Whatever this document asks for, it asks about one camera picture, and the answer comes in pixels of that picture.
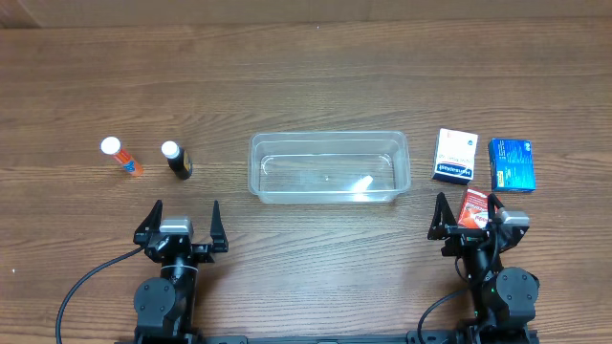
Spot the white blue plaster box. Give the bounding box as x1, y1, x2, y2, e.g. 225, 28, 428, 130
431, 128, 478, 185

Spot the orange tablet tube white cap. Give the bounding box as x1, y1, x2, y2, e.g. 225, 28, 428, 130
100, 137, 143, 177

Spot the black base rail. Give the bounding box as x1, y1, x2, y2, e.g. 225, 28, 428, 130
114, 329, 540, 344

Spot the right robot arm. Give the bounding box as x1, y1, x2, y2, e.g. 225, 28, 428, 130
422, 193, 539, 343

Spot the blue cardboard box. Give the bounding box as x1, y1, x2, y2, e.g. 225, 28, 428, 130
488, 138, 536, 193

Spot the clear plastic container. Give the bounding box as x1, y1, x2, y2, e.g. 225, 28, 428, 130
248, 131, 411, 204

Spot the red orange small box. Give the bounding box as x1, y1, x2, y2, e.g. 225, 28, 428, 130
457, 188, 489, 229

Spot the dark bottle white cap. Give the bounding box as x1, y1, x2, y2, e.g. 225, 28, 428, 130
161, 140, 193, 180

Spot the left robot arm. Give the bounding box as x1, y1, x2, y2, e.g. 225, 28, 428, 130
133, 201, 229, 343

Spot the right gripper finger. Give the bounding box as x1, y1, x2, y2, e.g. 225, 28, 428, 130
487, 193, 503, 221
430, 192, 457, 230

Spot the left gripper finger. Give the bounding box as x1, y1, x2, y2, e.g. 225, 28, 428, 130
135, 200, 163, 234
209, 201, 227, 246

